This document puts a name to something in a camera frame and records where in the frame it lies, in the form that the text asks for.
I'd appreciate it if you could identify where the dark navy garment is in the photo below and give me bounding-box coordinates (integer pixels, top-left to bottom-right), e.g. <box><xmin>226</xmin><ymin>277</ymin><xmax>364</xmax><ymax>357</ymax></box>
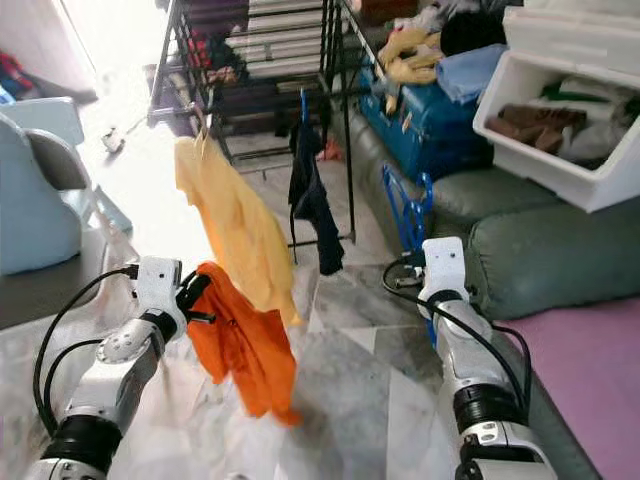
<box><xmin>288</xmin><ymin>118</ymin><xmax>346</xmax><ymax>276</ymax></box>

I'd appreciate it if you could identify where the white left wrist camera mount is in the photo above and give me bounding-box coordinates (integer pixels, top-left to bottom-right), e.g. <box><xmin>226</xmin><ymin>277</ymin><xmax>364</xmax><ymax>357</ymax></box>
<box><xmin>132</xmin><ymin>257</ymin><xmax>183</xmax><ymax>323</ymax></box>

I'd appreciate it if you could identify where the yellow printed t-shirt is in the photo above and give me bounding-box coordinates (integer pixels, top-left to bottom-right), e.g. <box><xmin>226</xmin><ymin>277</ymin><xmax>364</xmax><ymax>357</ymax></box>
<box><xmin>175</xmin><ymin>133</ymin><xmax>301</xmax><ymax>326</ymax></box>

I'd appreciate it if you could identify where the grey-green sofa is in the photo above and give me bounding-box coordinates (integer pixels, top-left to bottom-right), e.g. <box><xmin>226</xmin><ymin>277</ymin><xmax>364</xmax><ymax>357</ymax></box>
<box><xmin>345</xmin><ymin>120</ymin><xmax>640</xmax><ymax>321</ymax></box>

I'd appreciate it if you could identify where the white ribbed mattress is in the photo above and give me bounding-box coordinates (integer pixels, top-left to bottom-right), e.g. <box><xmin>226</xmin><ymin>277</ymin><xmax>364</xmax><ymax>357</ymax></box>
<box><xmin>245</xmin><ymin>0</ymin><xmax>326</xmax><ymax>61</ymax></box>

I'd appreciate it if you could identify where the red bag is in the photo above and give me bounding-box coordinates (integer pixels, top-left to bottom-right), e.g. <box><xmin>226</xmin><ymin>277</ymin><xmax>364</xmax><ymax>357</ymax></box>
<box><xmin>0</xmin><ymin>52</ymin><xmax>46</xmax><ymax>101</ymax></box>

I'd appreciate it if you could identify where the small white floor object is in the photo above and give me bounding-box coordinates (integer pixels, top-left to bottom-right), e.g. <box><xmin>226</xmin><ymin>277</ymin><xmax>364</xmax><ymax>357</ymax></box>
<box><xmin>100</xmin><ymin>128</ymin><xmax>126</xmax><ymax>153</ymax></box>

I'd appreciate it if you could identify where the brown garment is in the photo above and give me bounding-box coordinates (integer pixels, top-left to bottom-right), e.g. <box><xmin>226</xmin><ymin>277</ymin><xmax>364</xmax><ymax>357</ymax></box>
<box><xmin>485</xmin><ymin>103</ymin><xmax>591</xmax><ymax>153</ymax></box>

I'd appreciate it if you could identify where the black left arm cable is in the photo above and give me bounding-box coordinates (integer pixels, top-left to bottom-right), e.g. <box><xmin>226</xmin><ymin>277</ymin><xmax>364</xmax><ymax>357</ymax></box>
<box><xmin>48</xmin><ymin>340</ymin><xmax>109</xmax><ymax>439</ymax></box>
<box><xmin>35</xmin><ymin>264</ymin><xmax>139</xmax><ymax>441</ymax></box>

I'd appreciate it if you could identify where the blue suitcase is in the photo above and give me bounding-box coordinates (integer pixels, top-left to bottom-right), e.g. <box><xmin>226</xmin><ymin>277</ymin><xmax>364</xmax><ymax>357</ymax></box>
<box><xmin>360</xmin><ymin>55</ymin><xmax>506</xmax><ymax>181</ymax></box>

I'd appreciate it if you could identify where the purple box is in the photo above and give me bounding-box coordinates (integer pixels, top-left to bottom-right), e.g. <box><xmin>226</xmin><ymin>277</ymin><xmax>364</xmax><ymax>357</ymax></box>
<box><xmin>150</xmin><ymin>62</ymin><xmax>191</xmax><ymax>111</ymax></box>

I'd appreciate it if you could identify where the white lidded storage box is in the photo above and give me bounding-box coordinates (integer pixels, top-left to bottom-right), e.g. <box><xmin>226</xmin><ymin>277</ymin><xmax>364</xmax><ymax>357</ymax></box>
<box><xmin>473</xmin><ymin>5</ymin><xmax>640</xmax><ymax>213</ymax></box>

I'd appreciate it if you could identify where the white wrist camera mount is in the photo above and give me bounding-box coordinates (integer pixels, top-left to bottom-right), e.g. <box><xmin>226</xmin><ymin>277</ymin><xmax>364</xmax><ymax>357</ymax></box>
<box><xmin>420</xmin><ymin>237</ymin><xmax>469</xmax><ymax>306</ymax></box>
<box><xmin>132</xmin><ymin>257</ymin><xmax>183</xmax><ymax>323</ymax></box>

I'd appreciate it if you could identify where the white plastic chair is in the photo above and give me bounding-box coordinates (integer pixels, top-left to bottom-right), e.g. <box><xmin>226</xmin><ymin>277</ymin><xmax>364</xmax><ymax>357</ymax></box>
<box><xmin>15</xmin><ymin>97</ymin><xmax>99</xmax><ymax>141</ymax></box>

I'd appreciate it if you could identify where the grey chair light blue back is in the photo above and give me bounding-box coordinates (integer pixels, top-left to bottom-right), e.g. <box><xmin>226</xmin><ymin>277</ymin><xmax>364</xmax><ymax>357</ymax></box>
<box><xmin>0</xmin><ymin>112</ymin><xmax>136</xmax><ymax>331</ymax></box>

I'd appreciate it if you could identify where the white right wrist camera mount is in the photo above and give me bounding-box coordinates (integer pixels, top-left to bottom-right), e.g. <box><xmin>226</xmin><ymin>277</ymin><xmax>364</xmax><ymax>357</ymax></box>
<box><xmin>420</xmin><ymin>237</ymin><xmax>469</xmax><ymax>306</ymax></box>

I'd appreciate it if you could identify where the orange garment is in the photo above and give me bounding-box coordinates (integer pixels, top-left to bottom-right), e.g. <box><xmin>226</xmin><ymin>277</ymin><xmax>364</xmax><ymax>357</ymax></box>
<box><xmin>188</xmin><ymin>262</ymin><xmax>301</xmax><ymax>428</ymax></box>

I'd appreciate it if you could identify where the green white garment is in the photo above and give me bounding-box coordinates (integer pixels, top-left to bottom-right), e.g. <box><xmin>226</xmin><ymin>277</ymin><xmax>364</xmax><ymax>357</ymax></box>
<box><xmin>540</xmin><ymin>78</ymin><xmax>631</xmax><ymax>106</ymax></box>

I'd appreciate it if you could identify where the grey garment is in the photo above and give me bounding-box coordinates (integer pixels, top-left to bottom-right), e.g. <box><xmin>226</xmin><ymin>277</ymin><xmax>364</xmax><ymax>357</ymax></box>
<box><xmin>555</xmin><ymin>120</ymin><xmax>626</xmax><ymax>169</ymax></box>

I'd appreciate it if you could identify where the black metal drying rack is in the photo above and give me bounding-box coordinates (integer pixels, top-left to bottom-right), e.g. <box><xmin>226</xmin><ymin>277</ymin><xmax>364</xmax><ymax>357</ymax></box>
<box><xmin>150</xmin><ymin>0</ymin><xmax>401</xmax><ymax>246</ymax></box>

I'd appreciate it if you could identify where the light blue folded cloth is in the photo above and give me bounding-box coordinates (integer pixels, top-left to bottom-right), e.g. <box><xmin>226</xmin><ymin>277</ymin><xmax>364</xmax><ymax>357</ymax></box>
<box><xmin>435</xmin><ymin>45</ymin><xmax>509</xmax><ymax>103</ymax></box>

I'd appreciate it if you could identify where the black cloth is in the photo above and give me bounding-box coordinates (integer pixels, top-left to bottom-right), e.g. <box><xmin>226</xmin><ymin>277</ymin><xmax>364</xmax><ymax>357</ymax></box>
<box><xmin>440</xmin><ymin>10</ymin><xmax>511</xmax><ymax>56</ymax></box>

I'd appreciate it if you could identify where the pink floor mat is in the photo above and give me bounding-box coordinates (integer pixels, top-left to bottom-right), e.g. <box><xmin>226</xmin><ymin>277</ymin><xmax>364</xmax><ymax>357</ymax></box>
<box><xmin>500</xmin><ymin>308</ymin><xmax>640</xmax><ymax>480</ymax></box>

